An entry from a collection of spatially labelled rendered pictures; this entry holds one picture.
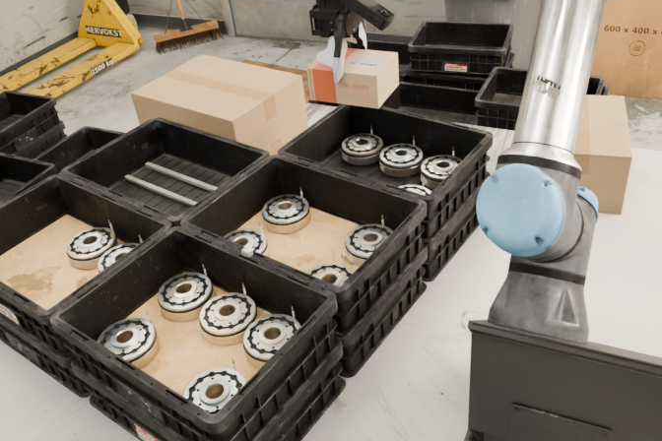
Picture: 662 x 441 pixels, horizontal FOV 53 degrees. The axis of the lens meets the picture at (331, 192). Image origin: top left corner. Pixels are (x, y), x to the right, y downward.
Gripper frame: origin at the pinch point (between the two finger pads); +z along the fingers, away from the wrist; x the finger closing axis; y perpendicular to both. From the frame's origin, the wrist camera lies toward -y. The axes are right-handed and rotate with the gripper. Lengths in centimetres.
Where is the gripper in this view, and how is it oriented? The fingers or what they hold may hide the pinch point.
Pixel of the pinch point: (353, 70)
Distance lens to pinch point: 143.7
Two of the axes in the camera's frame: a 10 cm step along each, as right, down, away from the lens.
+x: -4.3, 5.4, -7.2
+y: -9.0, -1.7, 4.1
